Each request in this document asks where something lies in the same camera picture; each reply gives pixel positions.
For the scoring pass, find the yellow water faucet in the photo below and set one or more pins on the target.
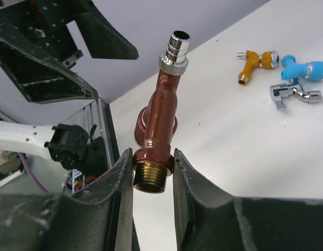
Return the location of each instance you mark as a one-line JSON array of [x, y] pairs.
[[266, 60]]

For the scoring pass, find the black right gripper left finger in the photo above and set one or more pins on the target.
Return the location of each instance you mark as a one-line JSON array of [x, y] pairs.
[[97, 217]]

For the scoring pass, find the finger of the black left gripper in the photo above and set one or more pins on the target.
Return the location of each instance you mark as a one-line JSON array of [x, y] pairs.
[[102, 39], [39, 77]]

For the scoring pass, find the blue water faucet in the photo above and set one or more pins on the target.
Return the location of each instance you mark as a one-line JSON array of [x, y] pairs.
[[312, 71]]

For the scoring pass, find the chrome water faucet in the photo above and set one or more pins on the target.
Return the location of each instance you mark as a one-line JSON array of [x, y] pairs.
[[282, 91]]

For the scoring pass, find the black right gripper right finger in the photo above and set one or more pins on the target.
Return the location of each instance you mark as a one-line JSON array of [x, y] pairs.
[[209, 218]]

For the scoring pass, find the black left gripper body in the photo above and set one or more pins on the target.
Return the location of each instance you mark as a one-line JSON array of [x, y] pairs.
[[44, 23]]

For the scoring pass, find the brown water faucet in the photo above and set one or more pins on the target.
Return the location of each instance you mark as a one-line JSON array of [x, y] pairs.
[[157, 123]]

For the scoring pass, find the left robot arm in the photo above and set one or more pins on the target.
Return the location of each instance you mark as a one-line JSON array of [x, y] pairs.
[[70, 145]]

